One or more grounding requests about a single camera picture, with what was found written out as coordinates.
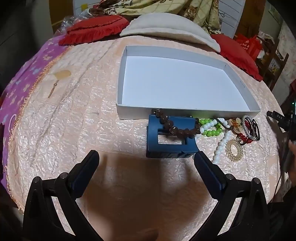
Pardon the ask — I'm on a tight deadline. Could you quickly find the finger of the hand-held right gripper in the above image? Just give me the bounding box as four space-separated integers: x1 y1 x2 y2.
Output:
266 111 296 130

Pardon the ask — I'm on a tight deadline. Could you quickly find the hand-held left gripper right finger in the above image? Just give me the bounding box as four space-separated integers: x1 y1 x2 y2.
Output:
194 151 275 241

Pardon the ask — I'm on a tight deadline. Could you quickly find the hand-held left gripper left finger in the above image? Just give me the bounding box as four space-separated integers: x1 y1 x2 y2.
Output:
22 150 104 241

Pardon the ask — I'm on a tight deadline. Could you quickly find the white bead bracelet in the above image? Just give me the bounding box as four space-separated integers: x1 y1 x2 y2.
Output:
195 118 233 165

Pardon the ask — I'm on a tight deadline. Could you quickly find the gold spiral hair tie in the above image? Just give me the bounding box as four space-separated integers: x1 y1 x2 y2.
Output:
225 139 243 162

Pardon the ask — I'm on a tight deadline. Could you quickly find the rhinestone hair tie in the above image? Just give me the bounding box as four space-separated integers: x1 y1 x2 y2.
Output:
242 115 255 138

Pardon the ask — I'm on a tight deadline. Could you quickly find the red bead bracelet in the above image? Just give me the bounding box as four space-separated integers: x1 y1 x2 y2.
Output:
236 120 255 144

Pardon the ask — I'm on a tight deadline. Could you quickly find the green bead bracelet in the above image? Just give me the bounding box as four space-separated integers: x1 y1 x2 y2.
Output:
195 118 223 138

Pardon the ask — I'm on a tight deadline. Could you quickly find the blue hair claw clip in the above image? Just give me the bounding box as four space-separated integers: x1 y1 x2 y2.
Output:
146 115 200 158

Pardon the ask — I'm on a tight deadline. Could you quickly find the brown bead bracelet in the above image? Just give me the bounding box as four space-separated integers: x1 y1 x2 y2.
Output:
151 109 201 139

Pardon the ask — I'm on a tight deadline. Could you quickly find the white shallow cardboard box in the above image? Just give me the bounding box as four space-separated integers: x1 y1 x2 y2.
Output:
116 45 261 120

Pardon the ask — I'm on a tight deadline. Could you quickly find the wooden chair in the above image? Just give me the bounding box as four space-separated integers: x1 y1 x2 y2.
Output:
255 30 289 91

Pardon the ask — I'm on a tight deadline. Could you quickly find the red plain pillow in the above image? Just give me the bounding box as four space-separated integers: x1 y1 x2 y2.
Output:
210 34 263 81

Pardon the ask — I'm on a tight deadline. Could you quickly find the red shopping bag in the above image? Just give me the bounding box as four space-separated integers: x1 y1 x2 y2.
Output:
236 34 263 58

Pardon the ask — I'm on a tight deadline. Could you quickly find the gold pendant with beige tag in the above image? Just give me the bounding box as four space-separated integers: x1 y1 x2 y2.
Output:
48 69 71 99

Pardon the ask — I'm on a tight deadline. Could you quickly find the purple flower print sheet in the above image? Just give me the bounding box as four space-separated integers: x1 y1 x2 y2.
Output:
0 35 74 186

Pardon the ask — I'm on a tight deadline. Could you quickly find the beige pillow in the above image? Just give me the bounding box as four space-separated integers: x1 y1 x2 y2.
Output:
120 13 221 54

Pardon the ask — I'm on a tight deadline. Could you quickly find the red ruffled pillow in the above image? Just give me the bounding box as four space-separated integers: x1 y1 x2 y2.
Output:
58 16 130 45

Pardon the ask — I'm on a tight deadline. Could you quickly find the clear plastic bag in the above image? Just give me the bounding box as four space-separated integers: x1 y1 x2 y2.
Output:
54 9 93 35

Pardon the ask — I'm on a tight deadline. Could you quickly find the floral quilt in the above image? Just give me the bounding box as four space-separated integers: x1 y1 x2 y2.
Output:
90 0 222 35

